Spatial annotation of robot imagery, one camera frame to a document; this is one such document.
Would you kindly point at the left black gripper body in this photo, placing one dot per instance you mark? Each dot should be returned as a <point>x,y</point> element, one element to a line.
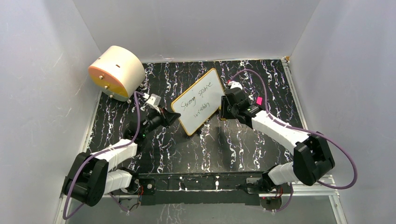
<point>157,120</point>

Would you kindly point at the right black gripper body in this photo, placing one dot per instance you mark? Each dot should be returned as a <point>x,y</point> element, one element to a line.
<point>225,106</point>

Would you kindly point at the white whiteboard with orange frame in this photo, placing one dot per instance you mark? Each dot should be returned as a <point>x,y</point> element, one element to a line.
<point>199,102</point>

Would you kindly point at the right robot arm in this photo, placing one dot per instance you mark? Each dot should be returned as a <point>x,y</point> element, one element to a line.
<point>312,157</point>

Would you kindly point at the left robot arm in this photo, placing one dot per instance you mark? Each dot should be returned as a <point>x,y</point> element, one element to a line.
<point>91,175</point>

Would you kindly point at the pink plastic cross piece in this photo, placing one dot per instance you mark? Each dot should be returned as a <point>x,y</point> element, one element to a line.
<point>259,100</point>

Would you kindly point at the cream cylinder with orange face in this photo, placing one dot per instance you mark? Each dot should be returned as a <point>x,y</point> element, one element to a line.
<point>118,73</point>

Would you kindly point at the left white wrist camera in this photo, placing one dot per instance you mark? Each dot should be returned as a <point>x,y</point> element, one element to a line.
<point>152,100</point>

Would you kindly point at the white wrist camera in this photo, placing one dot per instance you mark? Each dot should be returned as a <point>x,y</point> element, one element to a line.
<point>152,100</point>
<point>234,84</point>

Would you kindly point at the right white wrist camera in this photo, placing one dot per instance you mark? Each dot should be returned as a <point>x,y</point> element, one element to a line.
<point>234,84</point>

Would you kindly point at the black front mounting rail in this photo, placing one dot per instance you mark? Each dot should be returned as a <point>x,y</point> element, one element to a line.
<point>198,188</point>

